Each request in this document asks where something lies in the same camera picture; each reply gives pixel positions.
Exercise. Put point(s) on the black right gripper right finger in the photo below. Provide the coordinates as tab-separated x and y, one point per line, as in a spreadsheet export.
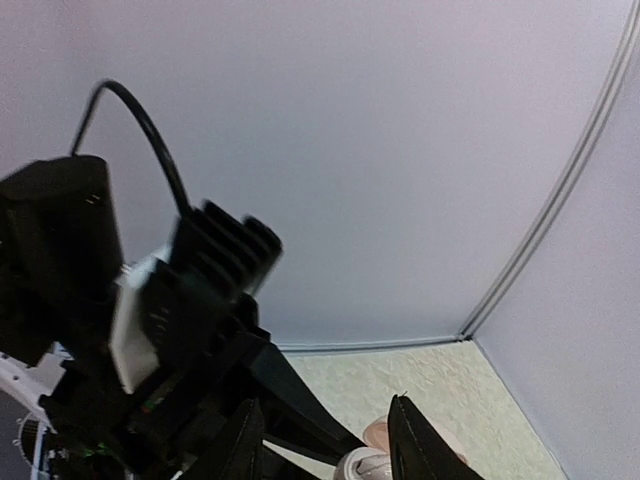
417	451

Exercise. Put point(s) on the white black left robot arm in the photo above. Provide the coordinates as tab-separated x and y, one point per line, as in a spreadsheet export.
60	261

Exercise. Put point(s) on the aluminium corner frame post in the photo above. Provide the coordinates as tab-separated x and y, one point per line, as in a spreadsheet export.
565	183

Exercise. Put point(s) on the round white pink case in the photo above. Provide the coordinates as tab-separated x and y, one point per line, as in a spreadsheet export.
371	462

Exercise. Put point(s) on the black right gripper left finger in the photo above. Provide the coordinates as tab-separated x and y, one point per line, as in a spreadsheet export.
236	452

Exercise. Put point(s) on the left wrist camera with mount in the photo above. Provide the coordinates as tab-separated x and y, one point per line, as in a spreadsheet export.
170	304

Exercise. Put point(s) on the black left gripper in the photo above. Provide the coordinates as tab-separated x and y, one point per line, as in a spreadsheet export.
158	432

